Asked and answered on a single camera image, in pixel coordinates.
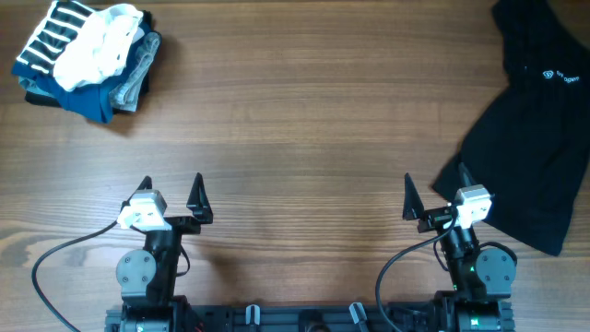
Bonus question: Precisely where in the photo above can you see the black polo shirt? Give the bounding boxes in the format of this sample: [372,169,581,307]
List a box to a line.
[431,0,589,256]

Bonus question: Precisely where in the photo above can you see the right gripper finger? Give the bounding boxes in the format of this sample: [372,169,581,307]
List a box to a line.
[457,162,477,187]
[402,173,424,220]

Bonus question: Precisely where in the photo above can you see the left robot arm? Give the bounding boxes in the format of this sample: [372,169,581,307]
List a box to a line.
[104,173,213,332]

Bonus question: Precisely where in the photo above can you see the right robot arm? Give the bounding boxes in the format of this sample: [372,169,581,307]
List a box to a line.
[397,166,517,331]

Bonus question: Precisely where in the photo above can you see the black white striped folded garment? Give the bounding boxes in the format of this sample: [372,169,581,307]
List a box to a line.
[16,1,96,75]

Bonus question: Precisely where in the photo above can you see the black cable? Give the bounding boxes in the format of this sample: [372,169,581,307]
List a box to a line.
[374,216,460,332]
[30,219,120,332]

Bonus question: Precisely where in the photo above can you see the grey folded garment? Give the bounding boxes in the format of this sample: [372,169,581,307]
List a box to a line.
[109,31,161,112]

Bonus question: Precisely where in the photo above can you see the navy blue folded garment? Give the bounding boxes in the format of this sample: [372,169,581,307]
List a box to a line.
[12,17,159,124]

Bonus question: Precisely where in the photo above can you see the right black cable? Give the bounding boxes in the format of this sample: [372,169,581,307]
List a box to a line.
[374,216,460,332]

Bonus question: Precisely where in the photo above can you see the left black cable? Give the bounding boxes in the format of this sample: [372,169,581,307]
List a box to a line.
[30,219,120,332]

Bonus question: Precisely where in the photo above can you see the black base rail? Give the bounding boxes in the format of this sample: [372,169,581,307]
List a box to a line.
[104,302,515,332]

